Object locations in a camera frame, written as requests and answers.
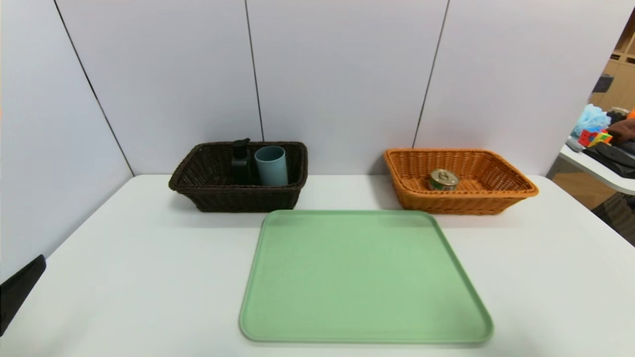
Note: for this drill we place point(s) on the black flat bag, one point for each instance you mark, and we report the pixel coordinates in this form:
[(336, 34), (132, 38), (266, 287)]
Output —
[(615, 156)]

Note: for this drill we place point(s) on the blue mesh bath sponge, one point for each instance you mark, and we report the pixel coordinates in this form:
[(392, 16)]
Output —
[(592, 119)]

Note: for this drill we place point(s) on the wooden shelf cabinet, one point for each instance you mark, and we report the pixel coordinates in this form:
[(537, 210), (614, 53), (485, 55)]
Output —
[(622, 79)]

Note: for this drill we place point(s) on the orange wicker basket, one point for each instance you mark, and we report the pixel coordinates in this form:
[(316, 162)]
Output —
[(496, 198)]

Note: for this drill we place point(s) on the dark woven chair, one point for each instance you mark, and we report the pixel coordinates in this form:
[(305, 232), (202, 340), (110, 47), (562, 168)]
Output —
[(615, 213)]

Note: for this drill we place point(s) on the light blue plastic cup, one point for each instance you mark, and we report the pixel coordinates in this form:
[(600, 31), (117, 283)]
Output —
[(272, 168)]

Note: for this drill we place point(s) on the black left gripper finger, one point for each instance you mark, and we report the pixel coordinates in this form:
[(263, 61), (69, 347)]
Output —
[(20, 290)]

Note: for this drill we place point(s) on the brown cloth object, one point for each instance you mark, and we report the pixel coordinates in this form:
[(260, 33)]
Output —
[(625, 130)]

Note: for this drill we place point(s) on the black pump bottle green label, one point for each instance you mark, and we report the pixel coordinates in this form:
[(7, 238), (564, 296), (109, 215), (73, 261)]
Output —
[(241, 166)]

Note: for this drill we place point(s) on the colourful puzzle cube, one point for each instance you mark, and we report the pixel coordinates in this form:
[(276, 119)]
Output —
[(595, 137)]

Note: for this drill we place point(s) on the light green plastic tray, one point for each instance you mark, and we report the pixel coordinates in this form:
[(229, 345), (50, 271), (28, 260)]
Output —
[(362, 282)]

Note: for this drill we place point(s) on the dark brown wicker basket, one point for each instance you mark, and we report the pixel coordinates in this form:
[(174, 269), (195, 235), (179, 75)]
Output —
[(238, 198)]

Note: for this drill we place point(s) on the white side table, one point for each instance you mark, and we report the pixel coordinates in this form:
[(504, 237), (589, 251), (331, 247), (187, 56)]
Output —
[(595, 171)]

